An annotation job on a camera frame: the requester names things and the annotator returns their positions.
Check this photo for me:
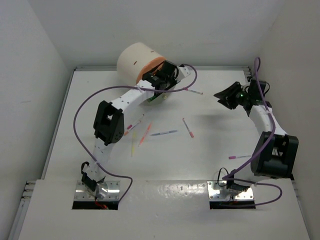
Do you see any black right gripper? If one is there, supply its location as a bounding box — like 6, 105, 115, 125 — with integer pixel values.
214, 82, 250, 110

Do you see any white round drawer cabinet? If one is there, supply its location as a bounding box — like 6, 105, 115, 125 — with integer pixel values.
116, 42, 180, 90

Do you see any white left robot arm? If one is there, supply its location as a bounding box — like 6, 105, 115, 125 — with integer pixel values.
81, 60, 179, 192

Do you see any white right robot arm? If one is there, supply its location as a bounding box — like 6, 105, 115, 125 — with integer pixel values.
214, 80, 299, 192

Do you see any pink marker near cabinet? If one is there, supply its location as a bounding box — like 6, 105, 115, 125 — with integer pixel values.
186, 88, 204, 95

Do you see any orange thin pen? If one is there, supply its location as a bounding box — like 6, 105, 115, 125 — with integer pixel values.
138, 122, 152, 146

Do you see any blue ballpoint pen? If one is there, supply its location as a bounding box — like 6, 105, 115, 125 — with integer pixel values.
150, 129, 178, 137

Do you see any salmon cap white marker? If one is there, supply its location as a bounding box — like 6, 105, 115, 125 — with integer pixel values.
182, 118, 195, 138

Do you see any magenta cap white marker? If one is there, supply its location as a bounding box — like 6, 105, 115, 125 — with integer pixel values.
126, 114, 145, 130

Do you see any peach cap white marker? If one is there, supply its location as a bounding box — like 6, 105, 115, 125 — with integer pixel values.
124, 120, 141, 136

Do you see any magenta marker at right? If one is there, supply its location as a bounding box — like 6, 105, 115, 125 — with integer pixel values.
228, 154, 252, 160

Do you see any yellow thin pen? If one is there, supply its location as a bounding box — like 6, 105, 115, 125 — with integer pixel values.
130, 130, 137, 157

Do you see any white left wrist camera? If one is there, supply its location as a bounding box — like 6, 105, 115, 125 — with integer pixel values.
177, 65, 191, 81

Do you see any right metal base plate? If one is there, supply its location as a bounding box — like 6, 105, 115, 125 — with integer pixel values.
207, 180, 254, 202

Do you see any metal base plate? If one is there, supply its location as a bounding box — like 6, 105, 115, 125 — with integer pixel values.
207, 180, 254, 202
74, 180, 120, 202

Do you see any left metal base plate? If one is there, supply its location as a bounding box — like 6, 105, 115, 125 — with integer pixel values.
74, 180, 120, 202

